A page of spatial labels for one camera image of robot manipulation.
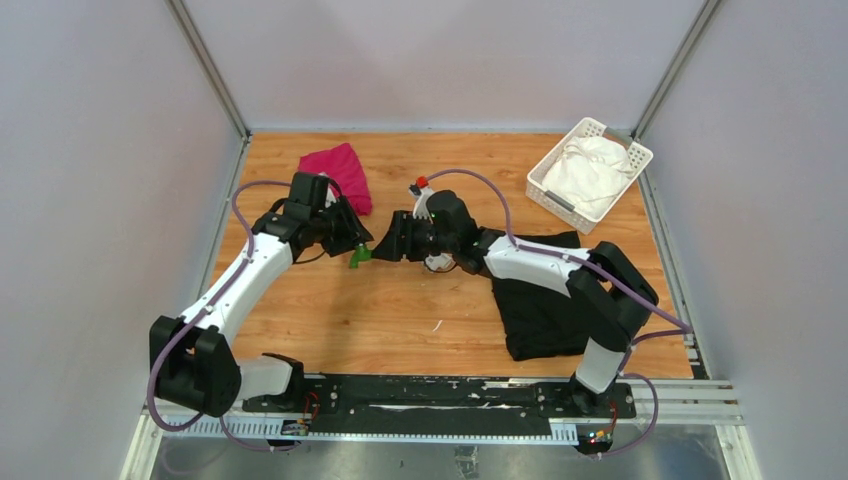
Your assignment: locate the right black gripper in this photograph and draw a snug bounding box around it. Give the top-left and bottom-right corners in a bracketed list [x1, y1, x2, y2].
[371, 211, 458, 263]

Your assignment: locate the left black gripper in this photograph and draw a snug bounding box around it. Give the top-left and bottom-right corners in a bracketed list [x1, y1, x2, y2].
[311, 196, 373, 258]

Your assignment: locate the green water faucet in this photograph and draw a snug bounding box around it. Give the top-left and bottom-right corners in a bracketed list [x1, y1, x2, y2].
[349, 243, 372, 269]

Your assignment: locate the white pipe fitting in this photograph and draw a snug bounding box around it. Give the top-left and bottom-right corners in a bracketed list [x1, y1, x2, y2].
[424, 253, 456, 273]

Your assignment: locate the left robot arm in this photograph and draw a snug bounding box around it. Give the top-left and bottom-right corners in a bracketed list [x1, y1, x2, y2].
[146, 172, 373, 419]

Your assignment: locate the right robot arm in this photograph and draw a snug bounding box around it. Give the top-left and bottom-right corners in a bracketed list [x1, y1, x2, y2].
[372, 190, 658, 418]

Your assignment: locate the magenta folded cloth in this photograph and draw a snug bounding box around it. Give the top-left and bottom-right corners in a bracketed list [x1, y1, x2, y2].
[298, 142, 373, 216]

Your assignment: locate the black folded cloth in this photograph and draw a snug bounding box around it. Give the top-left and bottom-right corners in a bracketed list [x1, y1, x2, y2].
[476, 228, 603, 363]

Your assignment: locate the white plastic basket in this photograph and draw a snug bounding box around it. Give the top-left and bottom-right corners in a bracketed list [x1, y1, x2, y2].
[525, 117, 654, 234]

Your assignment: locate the white cloth in basket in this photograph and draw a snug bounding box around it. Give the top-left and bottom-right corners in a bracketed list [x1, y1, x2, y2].
[542, 136, 636, 221]

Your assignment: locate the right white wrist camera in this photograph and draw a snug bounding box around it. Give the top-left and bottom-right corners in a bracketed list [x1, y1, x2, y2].
[408, 176, 434, 220]

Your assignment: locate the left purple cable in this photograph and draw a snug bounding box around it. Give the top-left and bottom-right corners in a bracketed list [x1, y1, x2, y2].
[145, 180, 346, 453]

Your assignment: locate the purple cable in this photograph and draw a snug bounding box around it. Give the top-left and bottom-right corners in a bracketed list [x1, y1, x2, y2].
[423, 168, 694, 458]
[145, 180, 346, 453]

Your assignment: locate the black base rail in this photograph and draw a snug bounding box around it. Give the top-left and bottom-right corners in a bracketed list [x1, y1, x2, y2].
[242, 374, 636, 438]

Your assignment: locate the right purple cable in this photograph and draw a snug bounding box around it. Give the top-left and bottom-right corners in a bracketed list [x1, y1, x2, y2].
[423, 168, 694, 458]

